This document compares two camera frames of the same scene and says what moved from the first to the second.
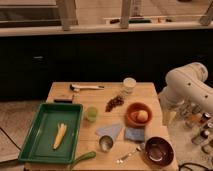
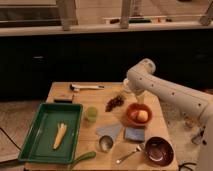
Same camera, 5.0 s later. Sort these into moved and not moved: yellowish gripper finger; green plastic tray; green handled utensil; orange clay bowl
Moved: yellowish gripper finger
Not moved: orange clay bowl; green plastic tray; green handled utensil
